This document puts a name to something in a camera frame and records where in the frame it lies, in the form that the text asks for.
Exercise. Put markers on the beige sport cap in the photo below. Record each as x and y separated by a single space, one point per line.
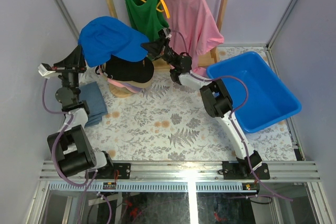
137 86

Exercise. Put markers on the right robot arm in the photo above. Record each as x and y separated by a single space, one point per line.
216 100

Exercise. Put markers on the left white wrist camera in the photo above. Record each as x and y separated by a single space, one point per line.
46 71

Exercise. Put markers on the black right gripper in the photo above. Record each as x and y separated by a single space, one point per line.
155 49

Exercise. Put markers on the folded blue cloth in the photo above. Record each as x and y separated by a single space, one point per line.
92 95

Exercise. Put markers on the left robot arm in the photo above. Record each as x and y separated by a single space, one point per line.
71 151

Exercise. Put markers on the purple cap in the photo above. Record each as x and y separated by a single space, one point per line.
130 87

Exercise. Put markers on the blue plastic bin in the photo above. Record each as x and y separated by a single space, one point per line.
269 100

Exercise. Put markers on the wooden clothes rack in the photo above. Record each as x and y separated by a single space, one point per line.
206 60

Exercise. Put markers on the wooden hat stand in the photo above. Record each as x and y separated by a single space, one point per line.
120 92

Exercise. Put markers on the green tank top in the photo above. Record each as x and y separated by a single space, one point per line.
145 17

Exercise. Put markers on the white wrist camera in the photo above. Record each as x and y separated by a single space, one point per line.
165 33
46 71

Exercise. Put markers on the blue cap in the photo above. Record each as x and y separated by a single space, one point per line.
106 36

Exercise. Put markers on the pink t-shirt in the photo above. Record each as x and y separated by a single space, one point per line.
194 30

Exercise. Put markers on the black sport cap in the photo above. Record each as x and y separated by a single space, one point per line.
121 70

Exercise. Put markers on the pink cap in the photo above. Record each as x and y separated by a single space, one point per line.
98 71

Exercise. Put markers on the aluminium mounting rail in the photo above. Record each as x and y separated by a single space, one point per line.
224 177

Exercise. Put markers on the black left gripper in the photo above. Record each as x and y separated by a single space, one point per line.
68 68

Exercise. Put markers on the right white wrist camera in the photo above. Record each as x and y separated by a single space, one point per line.
165 33

